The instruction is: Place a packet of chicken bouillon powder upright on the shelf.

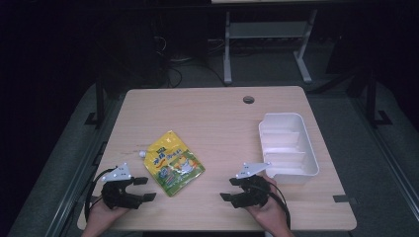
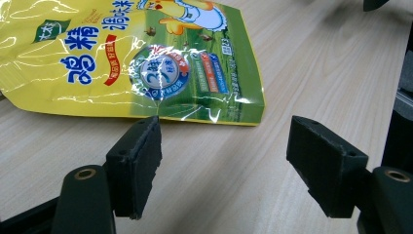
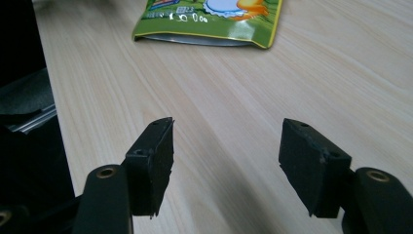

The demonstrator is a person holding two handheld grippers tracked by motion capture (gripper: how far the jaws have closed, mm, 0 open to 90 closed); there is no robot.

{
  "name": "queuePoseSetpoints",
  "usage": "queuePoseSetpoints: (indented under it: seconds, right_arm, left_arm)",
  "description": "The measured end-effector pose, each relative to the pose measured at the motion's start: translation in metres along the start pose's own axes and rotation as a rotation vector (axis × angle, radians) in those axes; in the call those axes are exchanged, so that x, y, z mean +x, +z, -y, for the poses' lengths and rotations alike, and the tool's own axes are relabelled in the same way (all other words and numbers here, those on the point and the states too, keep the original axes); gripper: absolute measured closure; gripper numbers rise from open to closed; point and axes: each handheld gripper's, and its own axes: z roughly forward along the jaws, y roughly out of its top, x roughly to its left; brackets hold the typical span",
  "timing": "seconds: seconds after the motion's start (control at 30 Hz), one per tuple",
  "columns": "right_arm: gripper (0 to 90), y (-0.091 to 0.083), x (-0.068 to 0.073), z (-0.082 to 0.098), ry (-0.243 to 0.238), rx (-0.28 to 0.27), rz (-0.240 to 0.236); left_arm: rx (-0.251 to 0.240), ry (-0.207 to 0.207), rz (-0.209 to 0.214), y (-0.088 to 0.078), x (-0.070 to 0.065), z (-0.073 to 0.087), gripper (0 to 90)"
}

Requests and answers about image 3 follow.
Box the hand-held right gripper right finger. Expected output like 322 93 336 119
278 117 353 219

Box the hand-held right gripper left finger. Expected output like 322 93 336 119
122 116 175 219

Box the dark grey chair seat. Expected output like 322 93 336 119
0 67 57 135

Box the green snack bag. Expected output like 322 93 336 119
131 0 283 50

